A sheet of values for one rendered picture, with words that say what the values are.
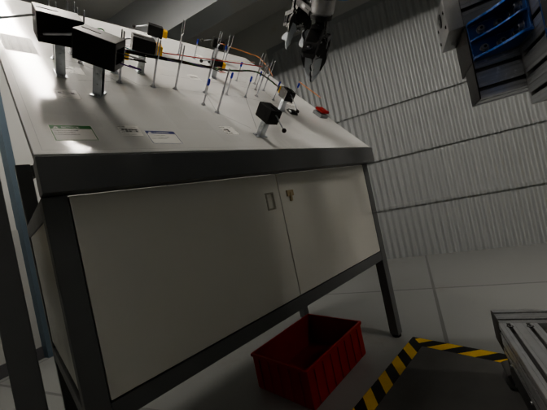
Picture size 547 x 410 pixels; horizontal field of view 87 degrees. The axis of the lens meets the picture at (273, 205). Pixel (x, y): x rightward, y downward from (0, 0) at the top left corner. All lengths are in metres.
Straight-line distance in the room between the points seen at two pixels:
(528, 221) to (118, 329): 2.79
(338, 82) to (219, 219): 2.40
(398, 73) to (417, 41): 0.27
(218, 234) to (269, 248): 0.18
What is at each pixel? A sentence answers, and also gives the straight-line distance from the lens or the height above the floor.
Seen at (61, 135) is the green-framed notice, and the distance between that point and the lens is 0.71.
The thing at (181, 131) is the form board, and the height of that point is 0.94.
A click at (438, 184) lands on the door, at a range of 2.81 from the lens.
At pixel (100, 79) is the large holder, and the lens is 0.88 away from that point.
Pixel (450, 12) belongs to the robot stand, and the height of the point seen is 1.07.
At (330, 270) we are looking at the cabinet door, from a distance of 1.08.
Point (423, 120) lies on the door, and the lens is 2.84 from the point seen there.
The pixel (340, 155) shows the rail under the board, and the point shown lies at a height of 0.83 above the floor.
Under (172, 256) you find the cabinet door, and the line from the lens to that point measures 0.71.
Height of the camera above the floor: 0.70
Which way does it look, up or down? level
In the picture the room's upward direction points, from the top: 12 degrees counter-clockwise
